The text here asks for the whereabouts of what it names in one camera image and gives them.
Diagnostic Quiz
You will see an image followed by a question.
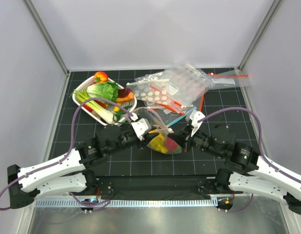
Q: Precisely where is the dark red eggplant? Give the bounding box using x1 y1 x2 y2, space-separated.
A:
118 88 132 98

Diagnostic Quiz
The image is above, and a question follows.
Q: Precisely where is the small red strawberry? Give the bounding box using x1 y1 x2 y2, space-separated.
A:
83 104 93 112

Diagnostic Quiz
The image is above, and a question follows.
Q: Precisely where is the black grid cutting mat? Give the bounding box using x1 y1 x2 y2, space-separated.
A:
48 71 258 176

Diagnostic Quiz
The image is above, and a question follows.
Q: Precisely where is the right aluminium frame post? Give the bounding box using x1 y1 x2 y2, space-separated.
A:
238 0 283 71

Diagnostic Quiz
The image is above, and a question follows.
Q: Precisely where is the red orange tomato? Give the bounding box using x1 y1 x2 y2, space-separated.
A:
94 71 109 83

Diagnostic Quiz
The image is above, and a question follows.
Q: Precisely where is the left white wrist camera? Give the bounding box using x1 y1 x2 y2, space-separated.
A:
131 118 151 141

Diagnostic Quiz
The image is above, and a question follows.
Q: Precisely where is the orange-edged flat bag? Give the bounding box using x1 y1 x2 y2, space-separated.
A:
166 92 205 127

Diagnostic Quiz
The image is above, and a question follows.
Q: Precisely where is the pile of red-dotted bags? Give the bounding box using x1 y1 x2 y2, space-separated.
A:
162 62 213 106

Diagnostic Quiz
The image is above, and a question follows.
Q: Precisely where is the clear white-dotted zip bag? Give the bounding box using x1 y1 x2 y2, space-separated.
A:
126 79 185 113

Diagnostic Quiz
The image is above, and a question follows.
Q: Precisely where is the clear bag orange zipper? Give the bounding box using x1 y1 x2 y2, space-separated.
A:
207 69 251 89

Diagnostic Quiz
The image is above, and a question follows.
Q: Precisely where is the left aluminium frame post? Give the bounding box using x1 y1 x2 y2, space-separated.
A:
22 0 69 76

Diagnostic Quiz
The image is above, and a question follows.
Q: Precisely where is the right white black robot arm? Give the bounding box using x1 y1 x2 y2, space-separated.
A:
169 125 301 215

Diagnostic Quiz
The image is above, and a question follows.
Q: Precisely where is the yellow banana bunch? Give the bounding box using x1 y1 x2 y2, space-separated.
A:
148 133 168 154

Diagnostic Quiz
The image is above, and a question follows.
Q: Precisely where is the red apple front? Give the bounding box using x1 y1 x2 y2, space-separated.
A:
165 137 179 154

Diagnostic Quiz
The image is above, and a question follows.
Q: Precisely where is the small orange carrot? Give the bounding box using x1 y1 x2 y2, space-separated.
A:
116 92 134 103

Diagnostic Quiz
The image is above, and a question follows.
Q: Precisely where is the white leek stalk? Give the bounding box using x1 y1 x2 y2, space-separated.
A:
98 108 114 124

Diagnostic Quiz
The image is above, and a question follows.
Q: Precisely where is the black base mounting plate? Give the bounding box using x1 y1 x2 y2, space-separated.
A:
69 174 244 200

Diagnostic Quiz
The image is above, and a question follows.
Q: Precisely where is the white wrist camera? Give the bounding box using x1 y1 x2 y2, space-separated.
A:
131 118 151 141
186 109 206 137

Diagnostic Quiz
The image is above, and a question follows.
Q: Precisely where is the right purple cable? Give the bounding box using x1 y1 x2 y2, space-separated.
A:
196 106 301 214

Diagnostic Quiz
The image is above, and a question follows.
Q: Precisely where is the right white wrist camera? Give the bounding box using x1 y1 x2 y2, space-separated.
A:
186 109 206 137

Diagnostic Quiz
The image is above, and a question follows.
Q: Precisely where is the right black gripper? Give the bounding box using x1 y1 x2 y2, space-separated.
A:
168 122 224 159

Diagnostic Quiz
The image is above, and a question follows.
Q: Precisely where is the green lettuce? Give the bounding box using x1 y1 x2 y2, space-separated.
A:
87 81 118 101

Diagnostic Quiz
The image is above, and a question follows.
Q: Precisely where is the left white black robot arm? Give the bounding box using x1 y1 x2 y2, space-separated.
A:
7 123 159 209

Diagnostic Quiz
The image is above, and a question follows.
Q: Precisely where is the aluminium frame post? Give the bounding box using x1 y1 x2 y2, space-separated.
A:
238 0 283 71
22 0 69 76

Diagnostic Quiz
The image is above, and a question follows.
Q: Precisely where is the slotted aluminium cable duct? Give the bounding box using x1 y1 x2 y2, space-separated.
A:
35 197 218 208

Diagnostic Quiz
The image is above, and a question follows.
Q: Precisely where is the white plastic basket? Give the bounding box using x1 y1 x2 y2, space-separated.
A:
72 76 137 126

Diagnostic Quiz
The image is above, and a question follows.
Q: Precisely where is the green celery stalk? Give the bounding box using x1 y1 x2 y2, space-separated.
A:
71 89 106 116

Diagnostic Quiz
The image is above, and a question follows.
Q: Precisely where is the clear pink-dotted zip bag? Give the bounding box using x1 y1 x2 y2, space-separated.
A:
133 107 182 155

